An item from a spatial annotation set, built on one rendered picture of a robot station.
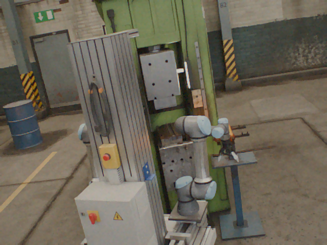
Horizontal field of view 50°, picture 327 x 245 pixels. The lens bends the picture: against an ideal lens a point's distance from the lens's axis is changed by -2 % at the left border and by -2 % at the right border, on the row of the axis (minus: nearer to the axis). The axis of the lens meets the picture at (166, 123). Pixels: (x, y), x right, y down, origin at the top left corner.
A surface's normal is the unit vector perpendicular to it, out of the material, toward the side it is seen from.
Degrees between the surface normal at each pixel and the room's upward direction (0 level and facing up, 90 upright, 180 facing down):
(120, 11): 90
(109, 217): 90
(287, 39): 94
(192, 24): 90
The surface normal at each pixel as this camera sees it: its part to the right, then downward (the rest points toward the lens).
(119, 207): -0.33, 0.33
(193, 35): 0.11, 0.28
